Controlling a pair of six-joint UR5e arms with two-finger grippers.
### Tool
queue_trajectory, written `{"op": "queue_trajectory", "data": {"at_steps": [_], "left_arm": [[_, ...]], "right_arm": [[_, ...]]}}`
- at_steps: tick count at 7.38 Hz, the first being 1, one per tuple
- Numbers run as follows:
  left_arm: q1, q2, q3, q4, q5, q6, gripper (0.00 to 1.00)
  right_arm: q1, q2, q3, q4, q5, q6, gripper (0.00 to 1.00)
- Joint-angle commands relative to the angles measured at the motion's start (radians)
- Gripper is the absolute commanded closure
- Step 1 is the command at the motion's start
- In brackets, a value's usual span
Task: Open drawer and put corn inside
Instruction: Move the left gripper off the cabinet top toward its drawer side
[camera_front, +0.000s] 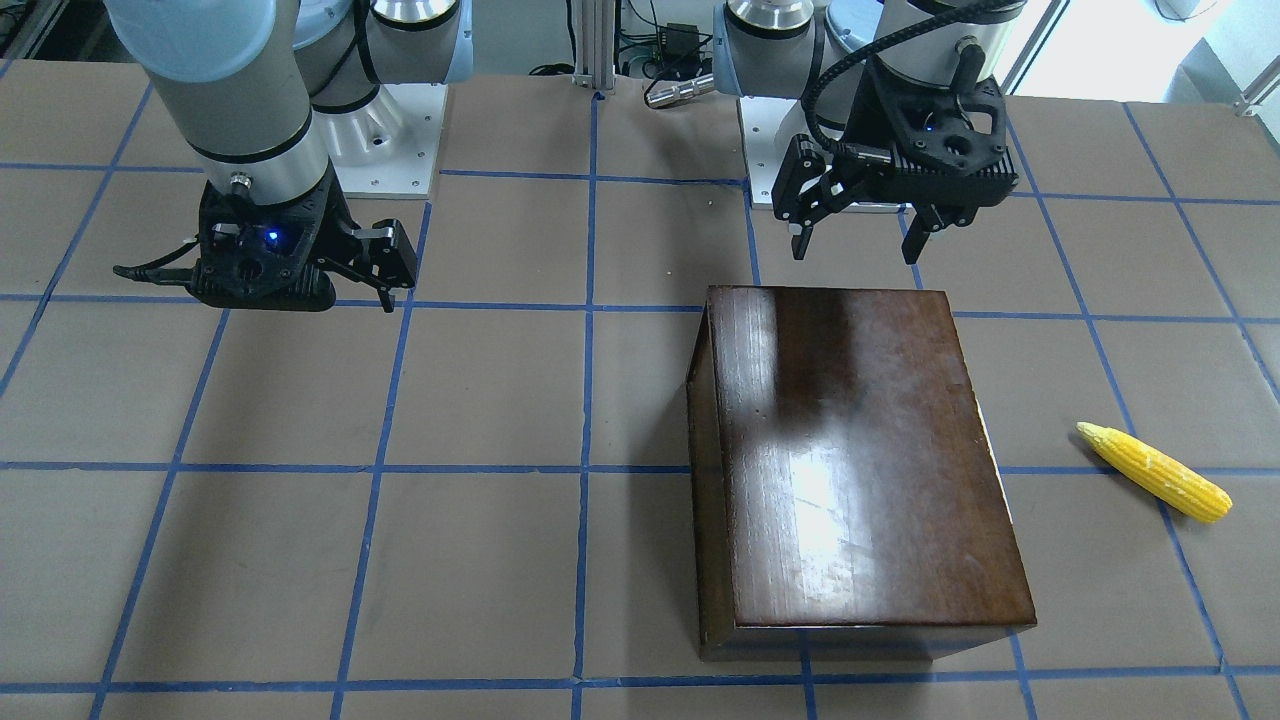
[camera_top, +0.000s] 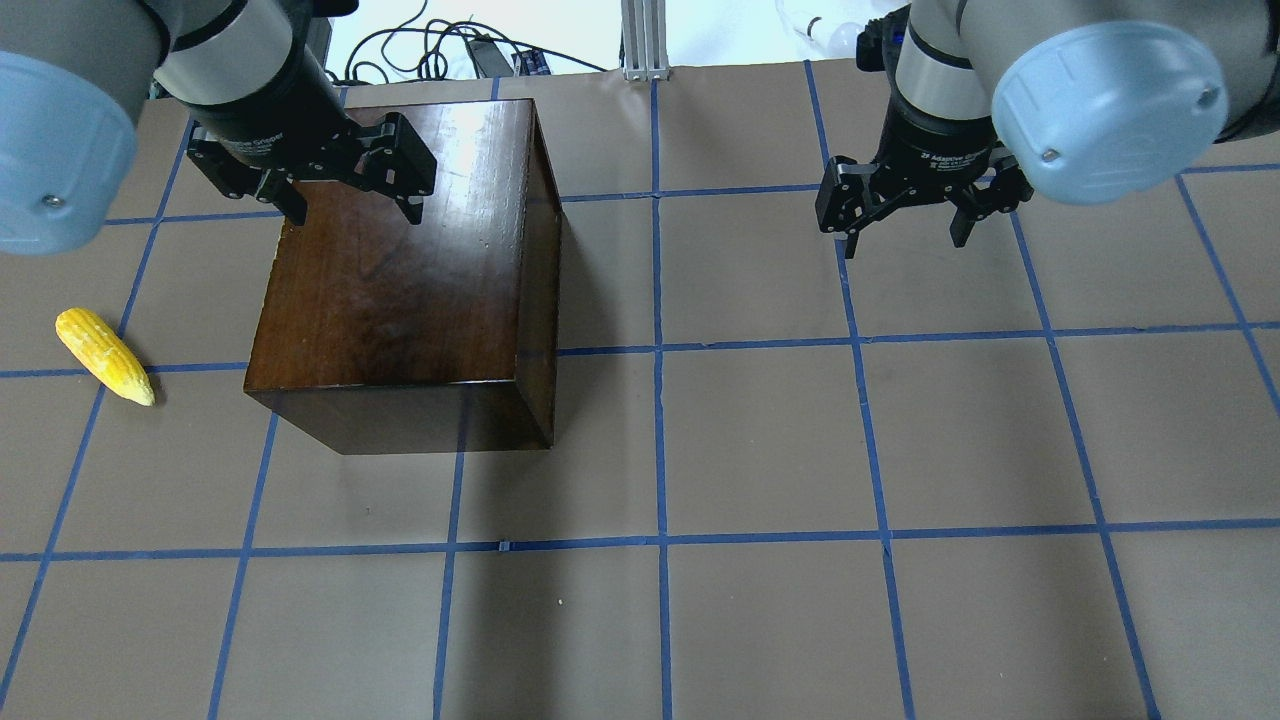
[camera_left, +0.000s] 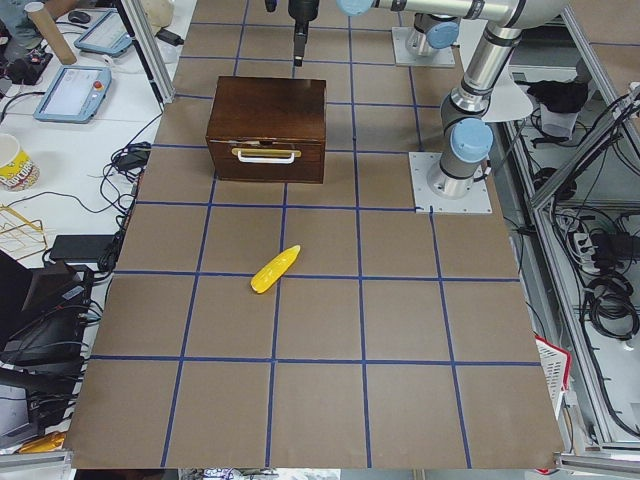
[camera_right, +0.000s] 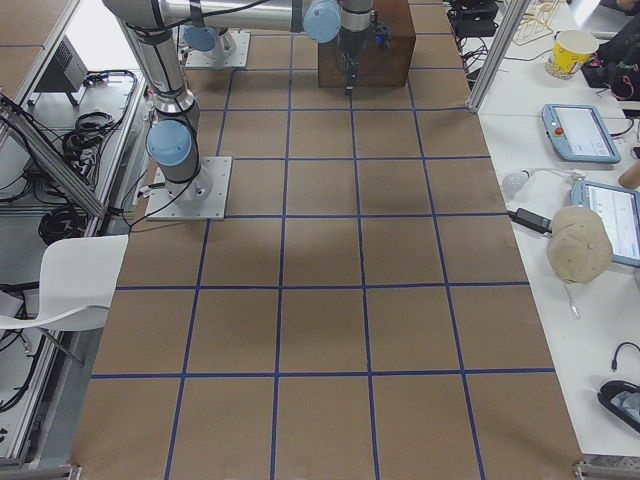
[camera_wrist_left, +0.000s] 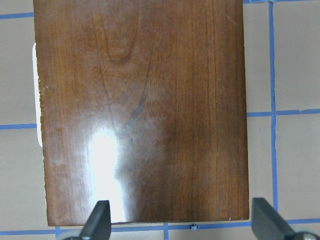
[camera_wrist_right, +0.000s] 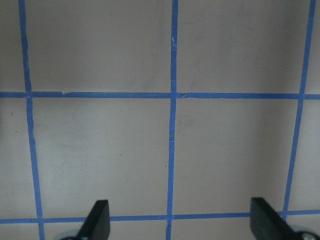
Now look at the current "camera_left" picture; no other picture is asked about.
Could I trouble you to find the blue teach pendant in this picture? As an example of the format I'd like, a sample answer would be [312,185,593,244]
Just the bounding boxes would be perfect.
[74,9,132,57]
[33,66,112,124]

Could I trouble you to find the aluminium frame post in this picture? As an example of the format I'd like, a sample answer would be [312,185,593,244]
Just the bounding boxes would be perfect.
[116,0,176,105]

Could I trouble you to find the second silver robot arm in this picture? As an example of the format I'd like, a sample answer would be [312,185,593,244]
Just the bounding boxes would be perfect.
[405,13,460,59]

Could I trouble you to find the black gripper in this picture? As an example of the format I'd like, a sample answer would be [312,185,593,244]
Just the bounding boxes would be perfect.
[287,0,319,67]

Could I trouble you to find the yellow popcorn paper cup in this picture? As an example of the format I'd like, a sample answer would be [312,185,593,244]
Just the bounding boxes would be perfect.
[0,133,40,191]

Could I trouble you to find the white red plastic basket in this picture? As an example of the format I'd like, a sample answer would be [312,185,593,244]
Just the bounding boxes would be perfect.
[535,335,572,419]

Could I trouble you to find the cardboard tube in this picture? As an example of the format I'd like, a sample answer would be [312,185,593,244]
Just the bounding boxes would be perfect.
[24,1,77,65]

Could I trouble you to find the blue teach pendant near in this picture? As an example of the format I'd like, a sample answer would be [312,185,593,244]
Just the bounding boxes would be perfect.
[33,66,112,124]

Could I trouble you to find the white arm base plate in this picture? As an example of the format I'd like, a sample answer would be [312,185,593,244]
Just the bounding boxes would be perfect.
[409,152,492,215]

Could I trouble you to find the black power adapter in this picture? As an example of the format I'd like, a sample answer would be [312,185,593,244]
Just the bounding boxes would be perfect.
[49,234,114,263]

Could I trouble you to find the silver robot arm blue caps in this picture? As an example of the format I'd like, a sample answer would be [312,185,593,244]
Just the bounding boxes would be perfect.
[337,1,567,199]

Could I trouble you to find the blue teach pendant far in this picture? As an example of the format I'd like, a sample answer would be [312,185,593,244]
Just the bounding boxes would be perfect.
[74,9,132,57]

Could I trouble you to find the yellow corn cob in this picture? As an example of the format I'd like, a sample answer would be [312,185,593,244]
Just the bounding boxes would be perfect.
[250,245,301,294]

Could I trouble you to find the dark brown wooden drawer box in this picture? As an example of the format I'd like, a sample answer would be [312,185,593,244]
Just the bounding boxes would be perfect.
[205,75,328,185]

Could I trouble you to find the gold wire rack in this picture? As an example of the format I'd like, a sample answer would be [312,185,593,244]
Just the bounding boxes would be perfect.
[1,205,48,260]

